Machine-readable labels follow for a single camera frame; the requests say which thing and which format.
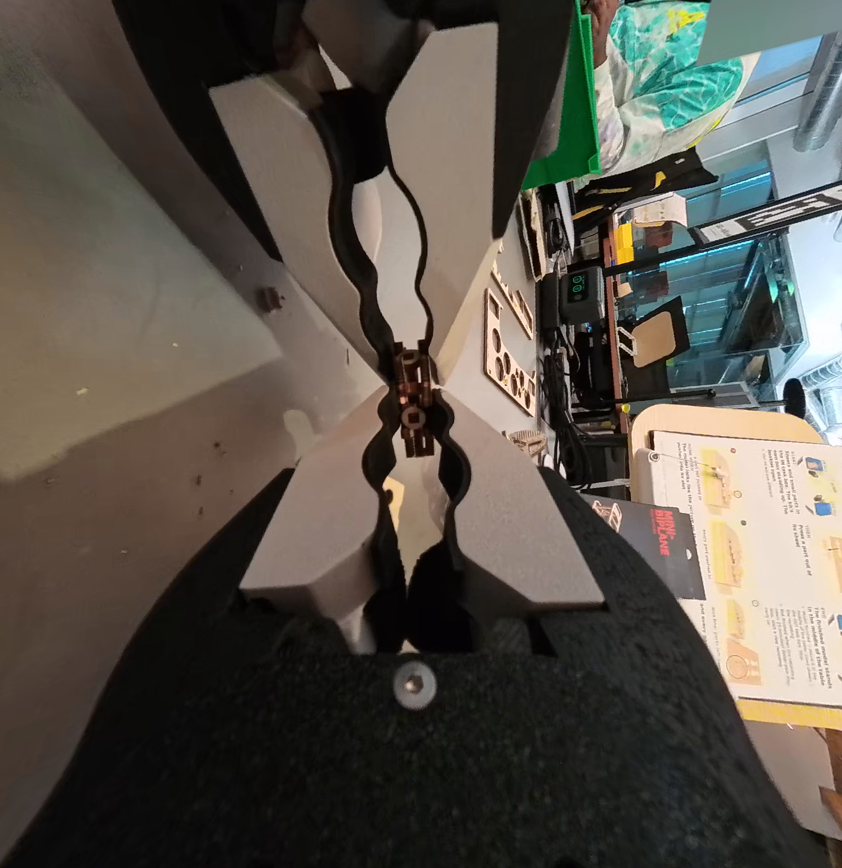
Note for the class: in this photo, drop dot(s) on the small wooden gear assembly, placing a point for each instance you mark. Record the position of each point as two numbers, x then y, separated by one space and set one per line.
415 400

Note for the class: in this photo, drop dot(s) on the grey power station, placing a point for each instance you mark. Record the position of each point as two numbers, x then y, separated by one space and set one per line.
582 295

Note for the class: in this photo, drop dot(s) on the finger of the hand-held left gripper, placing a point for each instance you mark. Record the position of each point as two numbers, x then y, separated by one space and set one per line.
455 169
272 169

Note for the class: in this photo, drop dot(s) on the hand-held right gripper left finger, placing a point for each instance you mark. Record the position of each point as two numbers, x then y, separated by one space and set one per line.
312 529

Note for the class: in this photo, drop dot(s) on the yellow box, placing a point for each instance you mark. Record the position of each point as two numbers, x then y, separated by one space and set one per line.
624 244

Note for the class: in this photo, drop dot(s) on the silver ventilation duct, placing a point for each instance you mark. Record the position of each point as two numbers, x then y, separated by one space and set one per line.
831 400
828 88

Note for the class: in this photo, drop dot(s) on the green plastic bin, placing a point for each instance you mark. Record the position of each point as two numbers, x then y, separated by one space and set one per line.
570 135

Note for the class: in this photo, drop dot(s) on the printed instruction sheet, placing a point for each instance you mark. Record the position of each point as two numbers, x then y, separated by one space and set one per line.
767 542

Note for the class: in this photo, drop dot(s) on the black white marker tag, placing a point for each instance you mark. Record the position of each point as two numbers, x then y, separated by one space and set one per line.
794 210

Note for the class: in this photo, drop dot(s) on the black and yellow bag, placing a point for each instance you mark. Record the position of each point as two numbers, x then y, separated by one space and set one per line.
638 180

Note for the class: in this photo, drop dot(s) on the black chair tan seat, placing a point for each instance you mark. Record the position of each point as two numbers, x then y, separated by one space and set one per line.
658 336

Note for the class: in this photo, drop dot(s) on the small wooden model part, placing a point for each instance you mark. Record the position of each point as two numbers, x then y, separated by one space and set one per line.
527 447

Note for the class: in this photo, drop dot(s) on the black packet red print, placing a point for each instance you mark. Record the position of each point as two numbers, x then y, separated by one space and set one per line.
665 569

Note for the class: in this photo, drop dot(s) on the grey desk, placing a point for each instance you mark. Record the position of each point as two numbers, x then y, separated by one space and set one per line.
122 339

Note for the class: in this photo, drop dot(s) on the pale wooden board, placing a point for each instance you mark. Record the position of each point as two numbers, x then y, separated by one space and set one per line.
699 420

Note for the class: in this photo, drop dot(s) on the wooden sheet with round holes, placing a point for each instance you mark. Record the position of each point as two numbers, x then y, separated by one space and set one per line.
492 339

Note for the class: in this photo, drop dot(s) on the wooden sheet with slots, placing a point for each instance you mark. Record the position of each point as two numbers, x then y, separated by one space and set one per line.
523 308

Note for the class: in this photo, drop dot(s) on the tiny wooden toothed piece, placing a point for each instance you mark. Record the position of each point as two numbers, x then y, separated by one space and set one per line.
270 298

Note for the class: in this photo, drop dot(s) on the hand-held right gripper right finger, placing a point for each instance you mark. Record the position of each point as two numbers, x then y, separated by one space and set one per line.
523 536

